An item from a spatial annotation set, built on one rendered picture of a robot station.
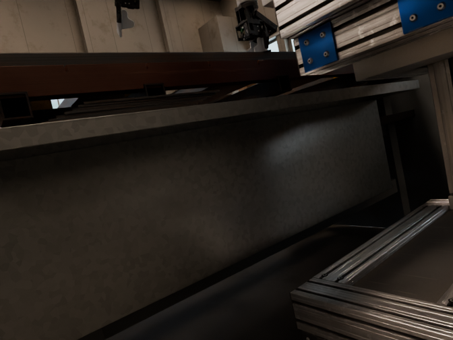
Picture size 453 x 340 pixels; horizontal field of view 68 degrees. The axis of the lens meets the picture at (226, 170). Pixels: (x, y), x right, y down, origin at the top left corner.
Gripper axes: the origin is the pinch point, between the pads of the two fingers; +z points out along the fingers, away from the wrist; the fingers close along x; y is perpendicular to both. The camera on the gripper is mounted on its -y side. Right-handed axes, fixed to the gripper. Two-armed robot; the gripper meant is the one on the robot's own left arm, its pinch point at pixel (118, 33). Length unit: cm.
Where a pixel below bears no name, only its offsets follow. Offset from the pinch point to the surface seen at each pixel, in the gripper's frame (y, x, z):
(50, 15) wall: -172, 965, 31
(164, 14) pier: 151, 1097, 1
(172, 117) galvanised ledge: 8, -77, 8
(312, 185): 56, -54, 36
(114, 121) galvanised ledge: -1, -80, 8
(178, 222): 11, -71, 35
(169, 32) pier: 164, 1073, 55
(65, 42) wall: -140, 942, 98
